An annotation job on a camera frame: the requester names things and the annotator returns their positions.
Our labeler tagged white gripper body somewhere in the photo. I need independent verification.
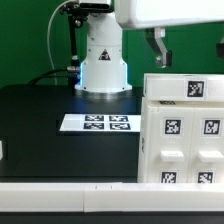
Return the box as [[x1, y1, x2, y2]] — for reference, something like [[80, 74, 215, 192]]
[[114, 0, 224, 29]]

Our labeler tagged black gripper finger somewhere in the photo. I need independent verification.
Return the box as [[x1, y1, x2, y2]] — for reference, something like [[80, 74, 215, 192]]
[[145, 27, 172, 68], [216, 36, 224, 59]]

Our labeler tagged white cabinet top block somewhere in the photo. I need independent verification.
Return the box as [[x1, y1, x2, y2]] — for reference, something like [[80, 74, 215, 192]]
[[143, 73, 224, 102]]

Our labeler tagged small white cabinet panel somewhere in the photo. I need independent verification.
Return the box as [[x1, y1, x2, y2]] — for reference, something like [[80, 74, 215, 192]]
[[147, 107, 193, 183]]

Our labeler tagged white cabinet body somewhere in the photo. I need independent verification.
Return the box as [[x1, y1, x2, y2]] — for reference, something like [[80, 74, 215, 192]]
[[137, 99, 224, 184]]

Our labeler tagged white cabinet door panel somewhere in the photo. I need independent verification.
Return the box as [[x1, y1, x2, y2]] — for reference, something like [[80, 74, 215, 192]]
[[188, 108, 224, 184]]

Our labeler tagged flat white base sheet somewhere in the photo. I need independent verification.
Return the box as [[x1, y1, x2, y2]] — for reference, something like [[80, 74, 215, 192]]
[[60, 114, 141, 132]]

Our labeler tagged white front fence bar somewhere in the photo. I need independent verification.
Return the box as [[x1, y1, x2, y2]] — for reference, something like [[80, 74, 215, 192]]
[[0, 183, 224, 212]]

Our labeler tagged white left edge block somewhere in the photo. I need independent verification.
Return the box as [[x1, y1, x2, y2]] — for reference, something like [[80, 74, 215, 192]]
[[0, 140, 3, 161]]

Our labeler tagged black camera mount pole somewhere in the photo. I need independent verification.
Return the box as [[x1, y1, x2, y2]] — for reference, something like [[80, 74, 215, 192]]
[[59, 2, 88, 86]]

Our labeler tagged black cable bundle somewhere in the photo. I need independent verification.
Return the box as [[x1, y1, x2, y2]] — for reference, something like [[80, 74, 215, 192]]
[[27, 68, 81, 86]]

